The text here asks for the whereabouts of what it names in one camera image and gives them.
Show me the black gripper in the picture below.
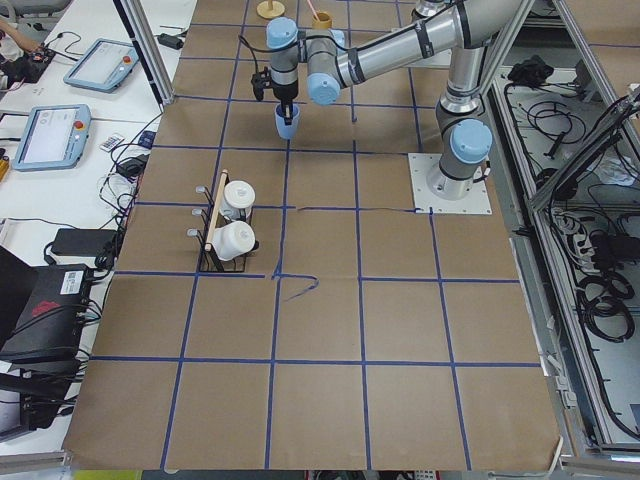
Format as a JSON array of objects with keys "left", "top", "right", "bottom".
[{"left": 251, "top": 68, "right": 299, "bottom": 124}]

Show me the blue plastic cup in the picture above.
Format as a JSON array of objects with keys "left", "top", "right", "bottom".
[{"left": 275, "top": 104, "right": 300, "bottom": 140}]

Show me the pink chopstick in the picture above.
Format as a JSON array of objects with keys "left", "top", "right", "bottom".
[{"left": 306, "top": 0, "right": 319, "bottom": 19}]

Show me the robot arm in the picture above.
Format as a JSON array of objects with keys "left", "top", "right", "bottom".
[{"left": 251, "top": 1, "right": 522, "bottom": 201}]

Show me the bamboo cylinder holder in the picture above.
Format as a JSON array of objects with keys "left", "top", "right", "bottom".
[{"left": 312, "top": 11, "right": 333, "bottom": 29}]

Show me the wooden round stand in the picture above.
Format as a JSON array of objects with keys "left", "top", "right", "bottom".
[{"left": 256, "top": 0, "right": 286, "bottom": 20}]

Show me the white mug inner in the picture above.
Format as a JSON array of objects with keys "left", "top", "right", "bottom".
[{"left": 220, "top": 180, "right": 256, "bottom": 221}]

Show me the white mug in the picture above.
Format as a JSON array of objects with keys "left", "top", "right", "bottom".
[
  {"left": 220, "top": 180, "right": 256, "bottom": 221},
  {"left": 213, "top": 221, "right": 259, "bottom": 261}
]

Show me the white mug outer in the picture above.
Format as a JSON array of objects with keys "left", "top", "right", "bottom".
[{"left": 213, "top": 221, "right": 259, "bottom": 261}]

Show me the small remote control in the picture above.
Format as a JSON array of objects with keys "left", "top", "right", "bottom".
[{"left": 99, "top": 133, "right": 125, "bottom": 153}]

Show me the teach pendant far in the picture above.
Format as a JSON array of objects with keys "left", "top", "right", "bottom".
[{"left": 63, "top": 38, "right": 139, "bottom": 93}]

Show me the teach pendant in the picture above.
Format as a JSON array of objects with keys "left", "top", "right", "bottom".
[
  {"left": 11, "top": 104, "right": 91, "bottom": 172},
  {"left": 63, "top": 38, "right": 139, "bottom": 93}
]

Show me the teach pendant near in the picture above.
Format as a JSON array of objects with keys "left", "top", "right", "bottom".
[{"left": 11, "top": 104, "right": 91, "bottom": 172}]

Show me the black power adapter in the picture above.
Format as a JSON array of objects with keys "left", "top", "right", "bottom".
[{"left": 49, "top": 228, "right": 116, "bottom": 257}]

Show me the black computer box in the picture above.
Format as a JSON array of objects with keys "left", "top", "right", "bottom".
[{"left": 1, "top": 261, "right": 91, "bottom": 364}]

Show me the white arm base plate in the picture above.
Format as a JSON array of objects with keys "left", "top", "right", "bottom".
[{"left": 408, "top": 153, "right": 492, "bottom": 215}]

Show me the black wire mug rack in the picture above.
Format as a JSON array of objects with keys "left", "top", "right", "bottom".
[{"left": 186, "top": 169, "right": 260, "bottom": 273}]

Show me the aluminium frame post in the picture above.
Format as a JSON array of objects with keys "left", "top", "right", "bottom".
[{"left": 113, "top": 0, "right": 175, "bottom": 106}]

